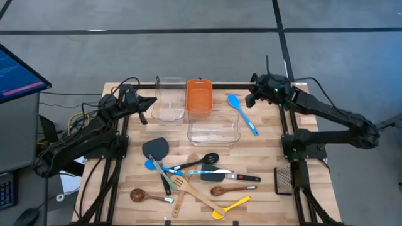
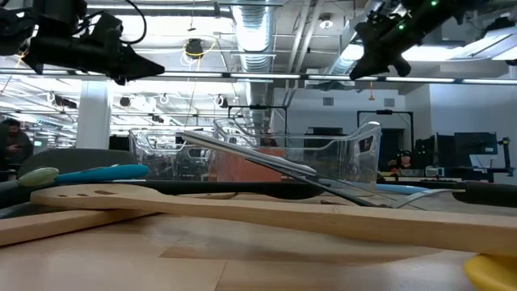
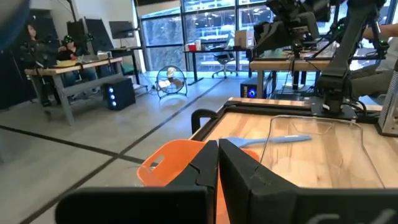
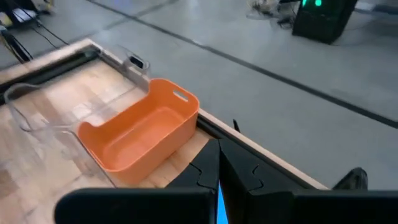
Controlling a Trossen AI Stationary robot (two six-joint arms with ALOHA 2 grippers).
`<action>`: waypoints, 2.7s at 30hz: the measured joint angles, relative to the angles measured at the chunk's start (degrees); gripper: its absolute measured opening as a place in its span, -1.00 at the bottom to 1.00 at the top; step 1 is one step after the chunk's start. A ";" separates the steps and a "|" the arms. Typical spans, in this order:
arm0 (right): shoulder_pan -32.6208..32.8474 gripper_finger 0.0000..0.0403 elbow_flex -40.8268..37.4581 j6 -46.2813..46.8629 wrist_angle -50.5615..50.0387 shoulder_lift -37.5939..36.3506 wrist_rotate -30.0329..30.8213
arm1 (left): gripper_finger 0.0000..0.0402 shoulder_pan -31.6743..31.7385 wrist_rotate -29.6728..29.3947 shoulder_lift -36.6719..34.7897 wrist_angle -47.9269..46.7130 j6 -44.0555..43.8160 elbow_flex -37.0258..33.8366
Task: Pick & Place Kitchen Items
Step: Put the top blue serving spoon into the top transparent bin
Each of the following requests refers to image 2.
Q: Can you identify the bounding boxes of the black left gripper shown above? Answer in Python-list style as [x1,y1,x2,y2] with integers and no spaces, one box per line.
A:
[22,11,166,86]

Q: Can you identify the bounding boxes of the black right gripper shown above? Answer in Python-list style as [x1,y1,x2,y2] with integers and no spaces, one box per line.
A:
[349,11,429,81]

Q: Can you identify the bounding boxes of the teal plastic utensil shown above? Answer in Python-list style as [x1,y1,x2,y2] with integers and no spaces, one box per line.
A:
[54,164,150,185]

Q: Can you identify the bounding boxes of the silver metal tongs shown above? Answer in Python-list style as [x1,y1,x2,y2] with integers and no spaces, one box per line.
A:
[181,129,395,209]

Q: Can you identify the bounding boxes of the large wooden slotted turner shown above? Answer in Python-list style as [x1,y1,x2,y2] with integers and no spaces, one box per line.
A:
[30,183,517,258]

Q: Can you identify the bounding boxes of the white building column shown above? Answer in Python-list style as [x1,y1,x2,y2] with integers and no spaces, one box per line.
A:
[75,79,113,150]

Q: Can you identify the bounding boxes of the clear plastic bin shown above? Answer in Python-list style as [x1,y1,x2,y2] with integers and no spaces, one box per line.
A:
[128,129,219,181]
[212,118,383,189]

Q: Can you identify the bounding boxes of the black computer monitor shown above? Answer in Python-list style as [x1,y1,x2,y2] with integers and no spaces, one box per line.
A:
[415,135,456,169]
[454,132,498,157]

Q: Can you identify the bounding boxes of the long ceiling light bar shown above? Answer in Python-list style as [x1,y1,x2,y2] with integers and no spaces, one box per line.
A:
[0,67,517,85]

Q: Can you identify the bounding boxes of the orange plastic bin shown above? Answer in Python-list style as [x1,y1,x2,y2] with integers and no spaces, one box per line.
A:
[217,147,286,183]

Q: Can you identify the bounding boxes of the black office desk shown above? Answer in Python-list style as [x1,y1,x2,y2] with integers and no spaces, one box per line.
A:
[452,166,516,183]

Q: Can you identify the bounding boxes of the black equipment stand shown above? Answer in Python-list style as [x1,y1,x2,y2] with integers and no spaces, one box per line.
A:
[498,136,515,177]

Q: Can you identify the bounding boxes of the wooden slotted spoon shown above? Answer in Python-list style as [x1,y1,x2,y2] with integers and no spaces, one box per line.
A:
[0,192,239,247]

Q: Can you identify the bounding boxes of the yellow plastic spoon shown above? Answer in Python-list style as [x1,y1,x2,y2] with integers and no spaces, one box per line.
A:
[464,253,517,291]

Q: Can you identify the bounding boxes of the silver slanted ventilation duct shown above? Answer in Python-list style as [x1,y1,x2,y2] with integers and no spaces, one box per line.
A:
[325,38,364,78]

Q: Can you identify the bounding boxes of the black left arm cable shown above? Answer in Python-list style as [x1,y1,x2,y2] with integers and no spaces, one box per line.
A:
[120,0,148,45]

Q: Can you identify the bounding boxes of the black rig frame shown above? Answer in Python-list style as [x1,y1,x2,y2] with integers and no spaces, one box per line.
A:
[228,103,288,149]
[357,109,415,171]

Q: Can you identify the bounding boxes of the black ceiling cable reel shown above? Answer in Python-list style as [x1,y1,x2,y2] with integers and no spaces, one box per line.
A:
[184,38,205,60]

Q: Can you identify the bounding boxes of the silver spiral ventilation duct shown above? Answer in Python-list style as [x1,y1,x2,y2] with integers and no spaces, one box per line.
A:
[232,0,276,134]

